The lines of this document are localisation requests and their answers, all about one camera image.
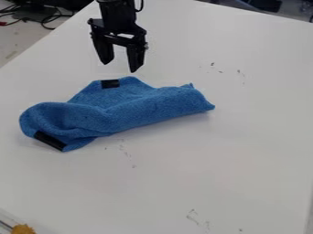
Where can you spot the yellow toy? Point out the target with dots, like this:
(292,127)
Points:
(22,229)

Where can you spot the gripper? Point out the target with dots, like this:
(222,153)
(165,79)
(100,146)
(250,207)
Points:
(116,18)

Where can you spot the blue cloth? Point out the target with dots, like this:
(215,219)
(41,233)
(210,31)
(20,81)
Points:
(110,109)

